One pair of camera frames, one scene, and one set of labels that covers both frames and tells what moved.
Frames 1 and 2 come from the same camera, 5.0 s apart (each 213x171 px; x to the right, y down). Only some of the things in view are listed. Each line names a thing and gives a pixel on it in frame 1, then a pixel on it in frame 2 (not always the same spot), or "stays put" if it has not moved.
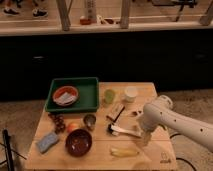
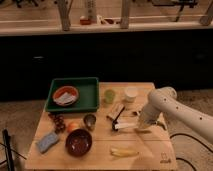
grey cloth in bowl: (65, 99) stays put
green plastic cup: (109, 96) stays put
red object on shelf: (85, 21) stays put
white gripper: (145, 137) -> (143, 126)
